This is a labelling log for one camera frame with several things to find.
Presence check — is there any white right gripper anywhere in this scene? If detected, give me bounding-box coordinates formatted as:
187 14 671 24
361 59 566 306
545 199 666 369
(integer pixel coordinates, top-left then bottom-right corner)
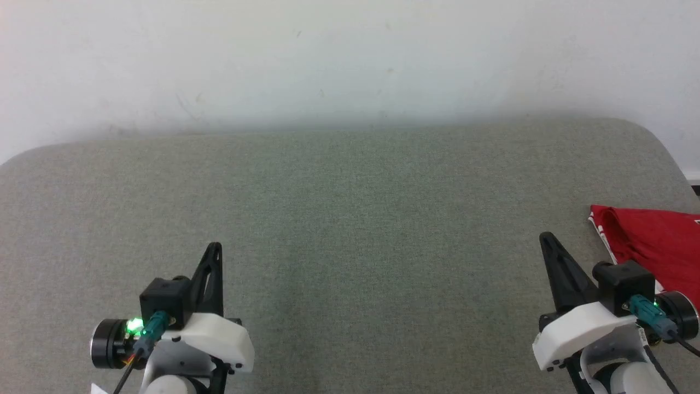
532 231 640 373

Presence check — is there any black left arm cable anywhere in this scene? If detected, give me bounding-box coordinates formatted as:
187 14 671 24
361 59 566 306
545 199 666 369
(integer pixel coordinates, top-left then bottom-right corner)
90 311 170 394

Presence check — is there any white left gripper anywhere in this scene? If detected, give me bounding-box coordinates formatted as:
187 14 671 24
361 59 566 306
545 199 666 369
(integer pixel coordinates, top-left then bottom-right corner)
156 242 256 375

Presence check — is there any red shirt with white sleeves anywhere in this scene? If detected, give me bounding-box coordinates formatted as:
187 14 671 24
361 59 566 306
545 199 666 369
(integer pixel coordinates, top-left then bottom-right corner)
589 205 700 311

